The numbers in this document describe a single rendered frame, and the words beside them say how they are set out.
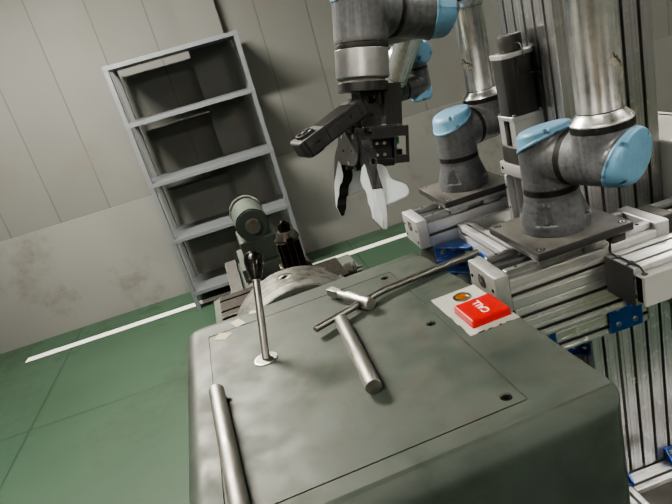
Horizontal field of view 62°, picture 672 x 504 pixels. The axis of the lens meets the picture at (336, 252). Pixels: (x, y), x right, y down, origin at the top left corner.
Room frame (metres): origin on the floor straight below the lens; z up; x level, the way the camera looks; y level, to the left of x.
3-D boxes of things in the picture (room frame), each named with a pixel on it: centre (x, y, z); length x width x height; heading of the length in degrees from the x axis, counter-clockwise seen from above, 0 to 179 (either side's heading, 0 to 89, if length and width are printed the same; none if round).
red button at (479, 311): (0.71, -0.18, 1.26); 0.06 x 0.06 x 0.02; 9
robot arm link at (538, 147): (1.16, -0.50, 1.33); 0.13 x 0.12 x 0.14; 27
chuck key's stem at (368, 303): (0.87, 0.00, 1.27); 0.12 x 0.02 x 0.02; 32
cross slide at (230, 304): (1.74, 0.20, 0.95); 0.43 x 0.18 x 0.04; 99
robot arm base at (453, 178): (1.65, -0.44, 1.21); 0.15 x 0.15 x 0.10
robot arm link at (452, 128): (1.66, -0.44, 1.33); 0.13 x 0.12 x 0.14; 118
